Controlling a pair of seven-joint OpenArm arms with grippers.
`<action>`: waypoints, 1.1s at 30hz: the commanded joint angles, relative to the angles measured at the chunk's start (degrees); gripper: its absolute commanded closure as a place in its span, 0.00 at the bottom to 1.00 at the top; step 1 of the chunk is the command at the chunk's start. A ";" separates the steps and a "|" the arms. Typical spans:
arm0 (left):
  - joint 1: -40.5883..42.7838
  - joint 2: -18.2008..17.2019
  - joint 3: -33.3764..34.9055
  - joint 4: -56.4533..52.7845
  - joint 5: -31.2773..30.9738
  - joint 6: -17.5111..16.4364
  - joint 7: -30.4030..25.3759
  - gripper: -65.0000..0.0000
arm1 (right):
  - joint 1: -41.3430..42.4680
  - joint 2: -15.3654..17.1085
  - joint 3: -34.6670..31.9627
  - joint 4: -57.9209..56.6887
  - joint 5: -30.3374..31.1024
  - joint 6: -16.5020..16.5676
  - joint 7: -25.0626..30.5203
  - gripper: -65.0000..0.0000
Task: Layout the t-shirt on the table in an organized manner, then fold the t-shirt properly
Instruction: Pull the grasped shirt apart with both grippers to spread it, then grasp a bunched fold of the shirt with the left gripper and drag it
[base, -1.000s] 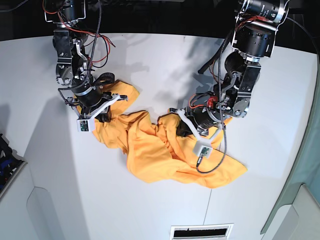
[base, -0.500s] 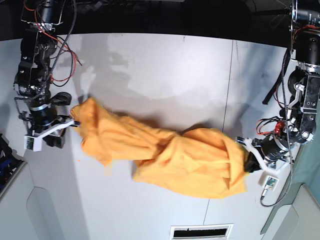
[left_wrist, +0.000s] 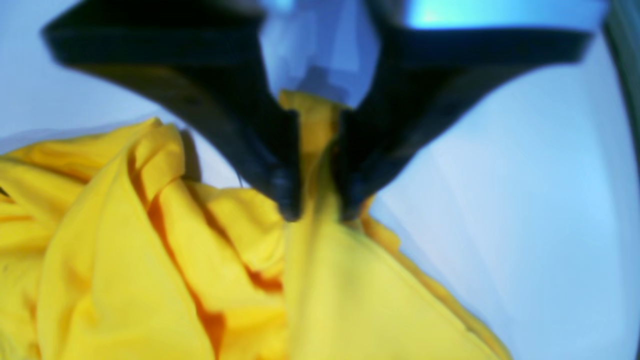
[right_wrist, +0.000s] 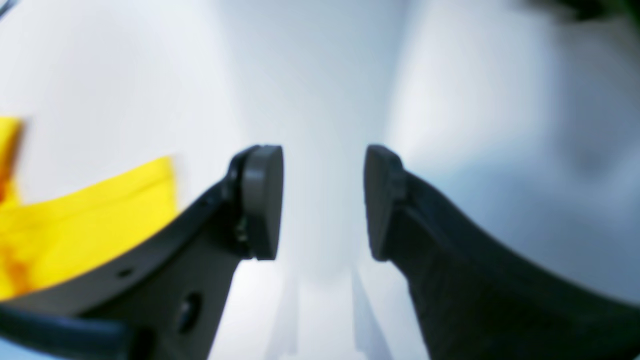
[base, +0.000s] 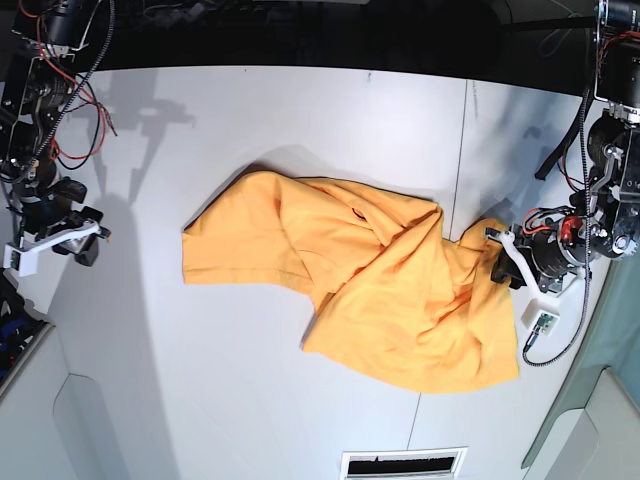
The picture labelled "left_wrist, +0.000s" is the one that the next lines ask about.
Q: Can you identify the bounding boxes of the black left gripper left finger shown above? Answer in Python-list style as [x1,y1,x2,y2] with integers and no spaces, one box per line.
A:
[42,0,303,222]

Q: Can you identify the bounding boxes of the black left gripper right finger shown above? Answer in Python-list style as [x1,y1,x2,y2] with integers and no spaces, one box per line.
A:
[334,0,595,221]

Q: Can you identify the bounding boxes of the yellow t-shirt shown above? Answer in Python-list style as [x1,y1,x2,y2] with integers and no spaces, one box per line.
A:
[0,91,512,360]

